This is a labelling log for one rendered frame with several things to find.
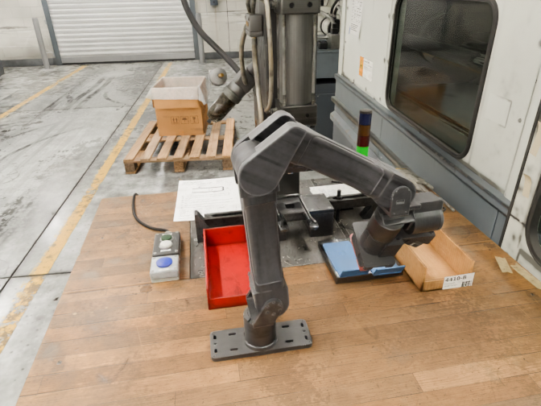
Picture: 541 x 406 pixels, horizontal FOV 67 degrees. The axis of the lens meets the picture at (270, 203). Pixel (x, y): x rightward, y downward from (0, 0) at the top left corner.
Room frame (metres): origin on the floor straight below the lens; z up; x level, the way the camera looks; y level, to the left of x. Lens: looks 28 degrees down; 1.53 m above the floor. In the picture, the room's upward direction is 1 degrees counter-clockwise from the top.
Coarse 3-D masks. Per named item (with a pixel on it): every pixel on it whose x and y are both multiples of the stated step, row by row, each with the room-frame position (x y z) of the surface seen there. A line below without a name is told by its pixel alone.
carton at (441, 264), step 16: (432, 240) 0.91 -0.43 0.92; (448, 240) 0.85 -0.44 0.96; (400, 256) 0.84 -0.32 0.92; (416, 256) 0.77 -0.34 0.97; (432, 256) 0.86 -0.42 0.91; (448, 256) 0.83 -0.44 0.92; (464, 256) 0.78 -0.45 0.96; (416, 272) 0.76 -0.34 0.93; (432, 272) 0.80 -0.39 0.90; (448, 272) 0.80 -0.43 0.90; (464, 272) 0.77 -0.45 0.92; (432, 288) 0.74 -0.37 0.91
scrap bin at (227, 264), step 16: (208, 240) 0.93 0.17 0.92; (224, 240) 0.94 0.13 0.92; (240, 240) 0.95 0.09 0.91; (208, 256) 0.89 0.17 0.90; (224, 256) 0.88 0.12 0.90; (240, 256) 0.88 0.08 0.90; (208, 272) 0.79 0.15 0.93; (224, 272) 0.82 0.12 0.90; (240, 272) 0.81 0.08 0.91; (208, 288) 0.69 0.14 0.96; (224, 288) 0.75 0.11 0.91; (240, 288) 0.75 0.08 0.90; (208, 304) 0.69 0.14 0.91; (224, 304) 0.69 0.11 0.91; (240, 304) 0.70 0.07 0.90
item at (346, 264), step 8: (328, 248) 0.88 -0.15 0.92; (336, 248) 0.88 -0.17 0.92; (344, 248) 0.88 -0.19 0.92; (352, 248) 0.88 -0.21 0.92; (336, 256) 0.85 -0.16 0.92; (344, 256) 0.85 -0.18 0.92; (352, 256) 0.84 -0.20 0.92; (336, 264) 0.81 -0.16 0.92; (344, 264) 0.81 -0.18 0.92; (352, 264) 0.81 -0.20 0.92; (344, 272) 0.76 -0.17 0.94; (352, 272) 0.76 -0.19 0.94; (360, 272) 0.77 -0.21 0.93; (368, 272) 0.78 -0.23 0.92
